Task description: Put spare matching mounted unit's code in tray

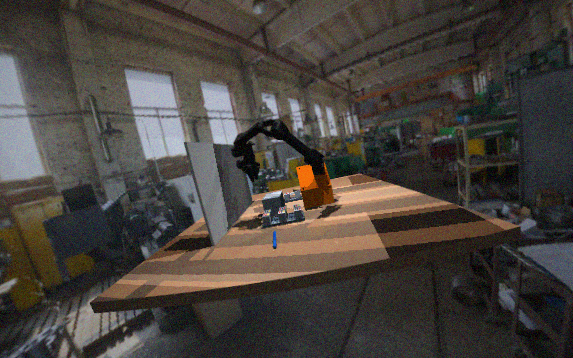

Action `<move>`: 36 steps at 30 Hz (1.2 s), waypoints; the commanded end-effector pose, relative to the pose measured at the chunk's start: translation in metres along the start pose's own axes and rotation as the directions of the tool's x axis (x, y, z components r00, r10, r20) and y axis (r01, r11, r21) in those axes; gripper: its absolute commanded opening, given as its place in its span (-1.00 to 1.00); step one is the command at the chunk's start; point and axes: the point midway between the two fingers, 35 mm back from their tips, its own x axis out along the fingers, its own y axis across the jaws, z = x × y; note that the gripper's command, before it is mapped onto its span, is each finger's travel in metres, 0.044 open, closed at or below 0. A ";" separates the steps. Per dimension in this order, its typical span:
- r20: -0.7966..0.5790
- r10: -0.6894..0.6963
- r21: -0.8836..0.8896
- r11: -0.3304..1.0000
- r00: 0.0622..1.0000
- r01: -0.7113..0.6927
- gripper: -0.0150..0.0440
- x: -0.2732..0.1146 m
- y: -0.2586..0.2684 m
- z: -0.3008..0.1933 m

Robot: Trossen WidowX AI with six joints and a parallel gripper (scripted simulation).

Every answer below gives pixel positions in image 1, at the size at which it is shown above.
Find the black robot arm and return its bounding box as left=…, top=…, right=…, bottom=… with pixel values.
left=231, top=120, right=325, bottom=175

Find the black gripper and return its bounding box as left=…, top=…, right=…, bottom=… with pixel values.
left=241, top=153, right=260, bottom=182

